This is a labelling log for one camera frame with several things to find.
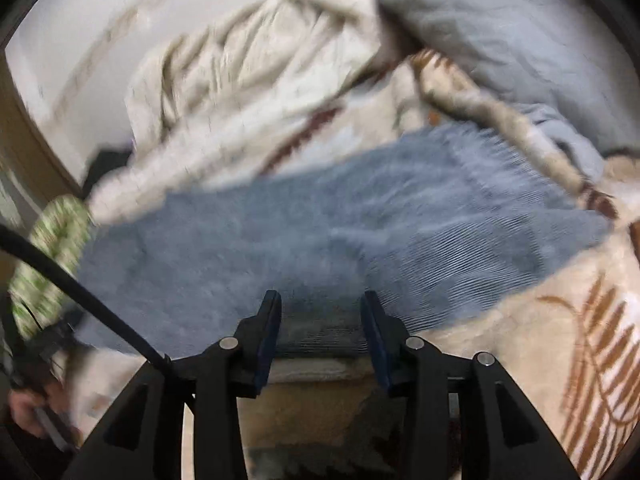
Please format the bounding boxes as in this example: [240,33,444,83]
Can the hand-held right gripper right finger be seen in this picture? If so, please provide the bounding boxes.
[360,290,583,480]

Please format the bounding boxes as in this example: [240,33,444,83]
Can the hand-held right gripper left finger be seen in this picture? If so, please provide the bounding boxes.
[62,290,283,480]

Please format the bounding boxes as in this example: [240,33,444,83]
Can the grey denim pants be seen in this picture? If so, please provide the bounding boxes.
[75,122,613,358]

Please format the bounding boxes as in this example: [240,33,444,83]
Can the person's left hand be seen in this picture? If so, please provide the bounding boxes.
[7,385,68,438]

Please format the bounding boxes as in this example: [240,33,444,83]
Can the green and white patterned quilt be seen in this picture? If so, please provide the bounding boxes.
[10,195,96,338]

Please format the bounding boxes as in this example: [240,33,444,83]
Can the beige leaf print blanket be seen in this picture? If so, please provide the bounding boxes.
[65,50,640,480]

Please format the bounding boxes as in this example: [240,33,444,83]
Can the black clothing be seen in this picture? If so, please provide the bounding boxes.
[80,145,136,198]

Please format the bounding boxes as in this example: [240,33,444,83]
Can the brown wooden door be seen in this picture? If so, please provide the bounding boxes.
[0,45,83,241]

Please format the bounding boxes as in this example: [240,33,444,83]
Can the cream patterned duvet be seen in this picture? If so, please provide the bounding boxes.
[87,0,386,223]

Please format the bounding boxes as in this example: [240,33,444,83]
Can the grey quilted pillow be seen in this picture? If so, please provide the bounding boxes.
[372,0,640,181]

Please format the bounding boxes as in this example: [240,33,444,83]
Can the black cable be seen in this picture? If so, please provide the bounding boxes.
[0,224,173,368]

